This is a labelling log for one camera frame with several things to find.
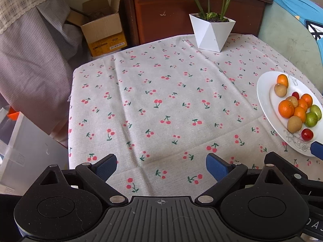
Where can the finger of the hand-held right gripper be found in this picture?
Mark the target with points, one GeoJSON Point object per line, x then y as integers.
{"type": "Point", "coordinates": [317, 150]}
{"type": "Point", "coordinates": [285, 165]}

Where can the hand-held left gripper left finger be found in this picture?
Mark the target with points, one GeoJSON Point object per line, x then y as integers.
{"type": "Point", "coordinates": [107, 166]}

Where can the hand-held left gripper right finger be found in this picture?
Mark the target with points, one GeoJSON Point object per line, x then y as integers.
{"type": "Point", "coordinates": [217, 167]}

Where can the brown kiwi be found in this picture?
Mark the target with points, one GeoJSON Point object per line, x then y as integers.
{"type": "Point", "coordinates": [292, 101]}
{"type": "Point", "coordinates": [280, 90]}
{"type": "Point", "coordinates": [294, 124]}

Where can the large orange mandarin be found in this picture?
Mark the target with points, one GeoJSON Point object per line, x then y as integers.
{"type": "Point", "coordinates": [286, 109]}

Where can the red cherry tomato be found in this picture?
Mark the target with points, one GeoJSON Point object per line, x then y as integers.
{"type": "Point", "coordinates": [295, 95]}
{"type": "Point", "coordinates": [307, 134]}

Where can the white round plate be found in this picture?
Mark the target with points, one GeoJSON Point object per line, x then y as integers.
{"type": "Point", "coordinates": [267, 90]}

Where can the green jujube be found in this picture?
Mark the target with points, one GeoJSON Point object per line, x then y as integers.
{"type": "Point", "coordinates": [311, 119]}
{"type": "Point", "coordinates": [316, 111]}

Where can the clear plastic storage box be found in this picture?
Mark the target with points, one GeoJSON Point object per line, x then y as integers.
{"type": "Point", "coordinates": [30, 151]}

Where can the cherry print tablecloth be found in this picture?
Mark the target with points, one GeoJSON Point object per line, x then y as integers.
{"type": "Point", "coordinates": [164, 105]}

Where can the small orange item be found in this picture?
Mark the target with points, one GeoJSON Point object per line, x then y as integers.
{"type": "Point", "coordinates": [12, 116]}

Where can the grey-green sofa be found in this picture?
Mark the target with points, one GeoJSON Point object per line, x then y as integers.
{"type": "Point", "coordinates": [282, 37]}

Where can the open cardboard box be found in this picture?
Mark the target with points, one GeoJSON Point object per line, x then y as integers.
{"type": "Point", "coordinates": [106, 32]}

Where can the white faceted plant pot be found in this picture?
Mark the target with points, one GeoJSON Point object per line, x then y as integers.
{"type": "Point", "coordinates": [210, 34]}

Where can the checkered fabric cover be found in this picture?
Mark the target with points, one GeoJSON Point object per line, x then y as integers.
{"type": "Point", "coordinates": [30, 55]}

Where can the brown wooden cabinet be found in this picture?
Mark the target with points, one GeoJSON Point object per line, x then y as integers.
{"type": "Point", "coordinates": [164, 25]}

